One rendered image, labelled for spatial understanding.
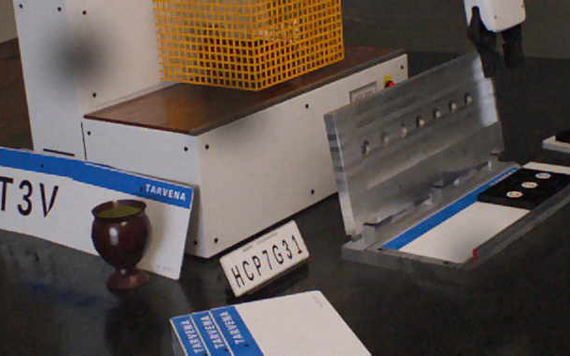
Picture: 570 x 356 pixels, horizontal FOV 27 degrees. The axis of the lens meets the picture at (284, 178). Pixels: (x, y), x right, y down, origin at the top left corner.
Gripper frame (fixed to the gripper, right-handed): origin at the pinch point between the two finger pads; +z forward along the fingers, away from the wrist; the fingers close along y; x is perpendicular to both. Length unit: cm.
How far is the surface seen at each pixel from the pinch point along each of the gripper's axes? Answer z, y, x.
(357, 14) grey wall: 10, 181, 168
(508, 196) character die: 18.6, -10.5, -3.2
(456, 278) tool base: 21.8, -36.0, -9.5
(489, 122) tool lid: 10.9, 5.3, 7.9
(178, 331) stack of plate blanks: 12, -79, -3
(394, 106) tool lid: 1.4, -20.3, 6.9
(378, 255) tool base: 18.7, -36.5, 2.5
